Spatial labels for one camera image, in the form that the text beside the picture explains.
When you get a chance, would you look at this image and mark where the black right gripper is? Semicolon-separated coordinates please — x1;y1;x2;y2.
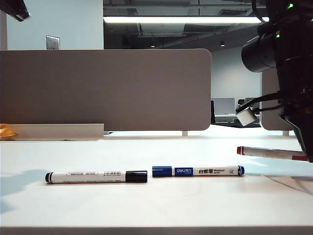
278;90;313;164

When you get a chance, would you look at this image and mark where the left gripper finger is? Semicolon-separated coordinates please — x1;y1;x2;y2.
0;0;31;22

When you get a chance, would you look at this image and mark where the red-capped whiteboard marker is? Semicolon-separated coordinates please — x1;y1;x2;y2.
236;146;309;162

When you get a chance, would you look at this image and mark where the black-capped whiteboard marker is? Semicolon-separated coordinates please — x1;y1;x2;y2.
45;170;148;184

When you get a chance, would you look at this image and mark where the narrow brown desk partition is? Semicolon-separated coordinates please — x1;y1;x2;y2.
260;70;298;131

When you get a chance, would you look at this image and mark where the white background desk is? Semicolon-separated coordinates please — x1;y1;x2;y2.
214;114;242;123

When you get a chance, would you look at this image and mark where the grey background desk screen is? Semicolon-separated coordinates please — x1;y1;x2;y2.
211;98;235;115

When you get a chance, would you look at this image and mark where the blue-capped whiteboard marker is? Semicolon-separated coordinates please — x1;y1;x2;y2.
152;165;245;178

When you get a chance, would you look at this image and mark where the orange crumpled object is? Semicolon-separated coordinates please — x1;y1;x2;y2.
0;123;19;141

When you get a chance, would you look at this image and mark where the wide brown desk partition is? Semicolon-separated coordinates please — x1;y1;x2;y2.
0;48;212;132

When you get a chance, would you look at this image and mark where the metal wall plate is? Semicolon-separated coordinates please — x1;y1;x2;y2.
45;35;61;50

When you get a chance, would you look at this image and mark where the black right camera cable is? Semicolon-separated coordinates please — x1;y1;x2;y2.
244;92;284;114

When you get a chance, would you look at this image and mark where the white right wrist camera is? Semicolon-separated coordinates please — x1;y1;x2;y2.
235;106;260;127

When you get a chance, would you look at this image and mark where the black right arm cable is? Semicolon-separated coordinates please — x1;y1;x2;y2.
251;0;270;24

